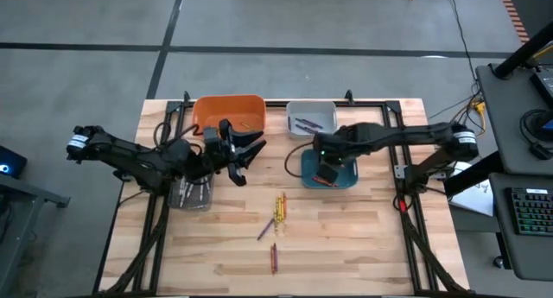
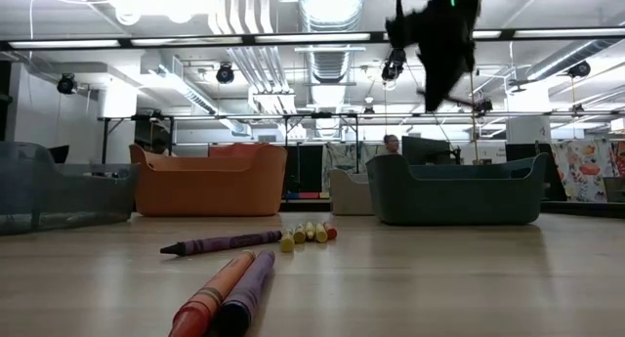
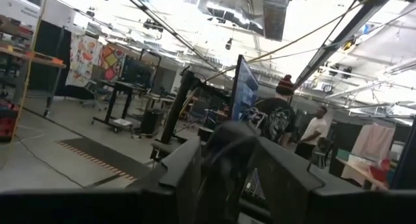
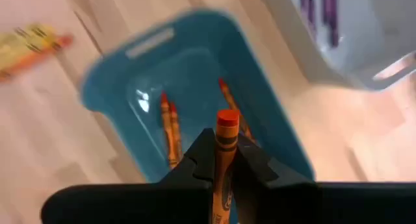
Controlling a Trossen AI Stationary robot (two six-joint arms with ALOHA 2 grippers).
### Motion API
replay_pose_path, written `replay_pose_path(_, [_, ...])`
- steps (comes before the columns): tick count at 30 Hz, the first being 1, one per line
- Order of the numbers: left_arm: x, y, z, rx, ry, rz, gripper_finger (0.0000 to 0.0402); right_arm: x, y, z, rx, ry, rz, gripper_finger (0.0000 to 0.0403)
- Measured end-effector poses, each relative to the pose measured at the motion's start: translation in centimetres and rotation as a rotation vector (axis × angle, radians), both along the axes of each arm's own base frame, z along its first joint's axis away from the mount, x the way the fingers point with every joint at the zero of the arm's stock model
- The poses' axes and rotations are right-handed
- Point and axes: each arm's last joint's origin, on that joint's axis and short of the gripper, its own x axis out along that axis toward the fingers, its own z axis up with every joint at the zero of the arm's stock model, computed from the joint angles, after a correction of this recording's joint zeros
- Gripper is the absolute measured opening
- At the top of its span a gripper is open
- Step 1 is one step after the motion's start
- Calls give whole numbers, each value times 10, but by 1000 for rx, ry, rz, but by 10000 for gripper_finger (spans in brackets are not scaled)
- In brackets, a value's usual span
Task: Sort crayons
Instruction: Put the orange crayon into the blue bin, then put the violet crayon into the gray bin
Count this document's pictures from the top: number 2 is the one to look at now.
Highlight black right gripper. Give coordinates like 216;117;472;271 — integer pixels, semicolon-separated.
418;0;485;113

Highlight purple crayon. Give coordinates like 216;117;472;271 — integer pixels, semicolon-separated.
159;229;284;258
209;250;277;337

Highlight black monitor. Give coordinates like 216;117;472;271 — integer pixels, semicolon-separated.
400;136;463;166

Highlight person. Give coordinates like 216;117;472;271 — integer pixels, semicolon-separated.
382;133;402;156

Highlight teal plastic bin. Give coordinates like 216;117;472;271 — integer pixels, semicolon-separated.
365;152;550;228

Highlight pale patterned cloth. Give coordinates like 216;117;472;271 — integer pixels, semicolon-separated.
321;141;392;194

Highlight floral cloth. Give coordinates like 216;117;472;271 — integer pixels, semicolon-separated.
550;139;617;204

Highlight white plastic bin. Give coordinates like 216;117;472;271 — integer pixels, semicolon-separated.
328;169;375;217

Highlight colourful foam blocks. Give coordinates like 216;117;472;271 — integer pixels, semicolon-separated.
285;190;331;201

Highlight black light bar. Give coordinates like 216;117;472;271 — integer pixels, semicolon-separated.
0;27;625;51

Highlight red plastic bin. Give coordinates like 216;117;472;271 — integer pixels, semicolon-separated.
208;142;271;158

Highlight orange plastic bin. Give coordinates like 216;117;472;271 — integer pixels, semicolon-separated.
128;143;289;218

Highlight clear grey plastic bin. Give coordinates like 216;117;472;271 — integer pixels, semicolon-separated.
0;141;141;236

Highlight thin hanging cable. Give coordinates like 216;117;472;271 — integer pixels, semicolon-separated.
467;70;480;162

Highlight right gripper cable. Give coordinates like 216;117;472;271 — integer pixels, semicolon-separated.
380;0;438;21

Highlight silver air duct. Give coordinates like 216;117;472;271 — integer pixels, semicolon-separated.
525;37;624;82
296;0;366;84

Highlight black aluminium table frame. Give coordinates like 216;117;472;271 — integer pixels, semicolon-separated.
277;198;625;220

